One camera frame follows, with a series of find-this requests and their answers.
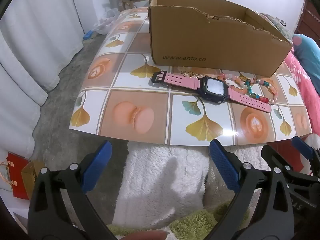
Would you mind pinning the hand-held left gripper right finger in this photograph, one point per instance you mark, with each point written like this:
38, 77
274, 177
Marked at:
223, 165

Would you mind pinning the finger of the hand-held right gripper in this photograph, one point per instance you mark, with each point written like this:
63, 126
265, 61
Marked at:
303, 147
272, 155

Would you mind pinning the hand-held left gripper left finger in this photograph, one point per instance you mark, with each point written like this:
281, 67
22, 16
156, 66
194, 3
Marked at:
100, 165

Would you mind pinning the brown cardboard box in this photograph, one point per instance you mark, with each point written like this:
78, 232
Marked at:
200, 42

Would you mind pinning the person's left hand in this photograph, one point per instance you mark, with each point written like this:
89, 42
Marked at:
145, 236

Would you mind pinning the white fluffy blanket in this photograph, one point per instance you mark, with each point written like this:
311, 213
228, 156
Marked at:
150, 180

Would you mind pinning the pink floral blanket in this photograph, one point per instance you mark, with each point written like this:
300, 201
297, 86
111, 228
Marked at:
305, 92

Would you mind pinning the green shaggy rug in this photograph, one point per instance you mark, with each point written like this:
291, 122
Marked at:
190, 223

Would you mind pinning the gold brown gift bag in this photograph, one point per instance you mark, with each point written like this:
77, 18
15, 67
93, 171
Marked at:
30, 177

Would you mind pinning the red gift bag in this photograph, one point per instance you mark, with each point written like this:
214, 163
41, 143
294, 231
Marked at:
17, 180

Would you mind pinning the teal plush pillow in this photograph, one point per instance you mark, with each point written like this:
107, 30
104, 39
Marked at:
307, 55

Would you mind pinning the brown wooden door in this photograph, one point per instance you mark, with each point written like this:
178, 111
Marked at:
310, 22

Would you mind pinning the grey patterned bedding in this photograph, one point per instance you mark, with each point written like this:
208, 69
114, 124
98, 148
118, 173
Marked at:
275, 23

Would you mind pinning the small blue object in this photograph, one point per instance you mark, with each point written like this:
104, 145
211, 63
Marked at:
88, 35

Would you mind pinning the white curtain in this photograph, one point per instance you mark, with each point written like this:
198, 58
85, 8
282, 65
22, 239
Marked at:
37, 42

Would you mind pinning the clear plastic bag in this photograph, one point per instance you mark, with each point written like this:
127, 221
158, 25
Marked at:
105, 25

